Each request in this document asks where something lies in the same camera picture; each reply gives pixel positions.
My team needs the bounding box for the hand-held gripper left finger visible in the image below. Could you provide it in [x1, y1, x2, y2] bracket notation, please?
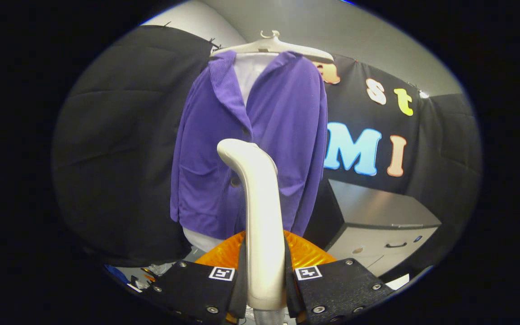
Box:
[145, 231, 248, 325]

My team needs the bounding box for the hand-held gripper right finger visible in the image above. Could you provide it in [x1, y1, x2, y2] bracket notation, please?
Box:
[283, 230, 396, 325]

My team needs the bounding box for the white garment steamer head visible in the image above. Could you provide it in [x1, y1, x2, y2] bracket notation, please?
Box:
[217, 139, 288, 311]

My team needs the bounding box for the purple jacket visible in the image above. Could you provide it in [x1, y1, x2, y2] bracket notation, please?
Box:
[170, 50, 328, 241]

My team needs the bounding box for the white garment form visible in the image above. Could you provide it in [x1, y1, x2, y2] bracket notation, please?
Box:
[183, 53, 279, 252]

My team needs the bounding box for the white clothes hanger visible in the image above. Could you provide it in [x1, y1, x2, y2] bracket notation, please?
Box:
[210, 30, 334, 63]

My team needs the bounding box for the white paper sheet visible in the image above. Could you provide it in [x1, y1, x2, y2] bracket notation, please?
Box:
[384, 273, 410, 290]

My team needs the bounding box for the blue object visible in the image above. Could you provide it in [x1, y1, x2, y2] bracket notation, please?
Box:
[105, 264, 130, 284]

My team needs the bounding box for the grey drawer cabinet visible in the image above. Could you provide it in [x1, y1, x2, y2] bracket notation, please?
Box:
[303, 178, 442, 278]

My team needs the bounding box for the black side curtain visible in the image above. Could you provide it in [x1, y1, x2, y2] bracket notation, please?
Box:
[404, 93, 482, 271]
[51, 25, 213, 268]

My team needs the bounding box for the black backdrop cloth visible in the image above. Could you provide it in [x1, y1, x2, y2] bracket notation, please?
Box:
[314, 54, 427, 195]

